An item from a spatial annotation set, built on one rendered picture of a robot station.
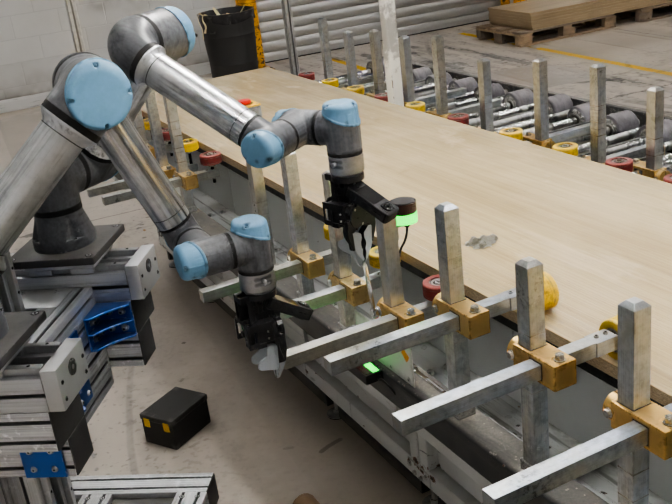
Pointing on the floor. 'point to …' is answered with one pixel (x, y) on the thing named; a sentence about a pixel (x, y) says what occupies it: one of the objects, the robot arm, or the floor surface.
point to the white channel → (391, 51)
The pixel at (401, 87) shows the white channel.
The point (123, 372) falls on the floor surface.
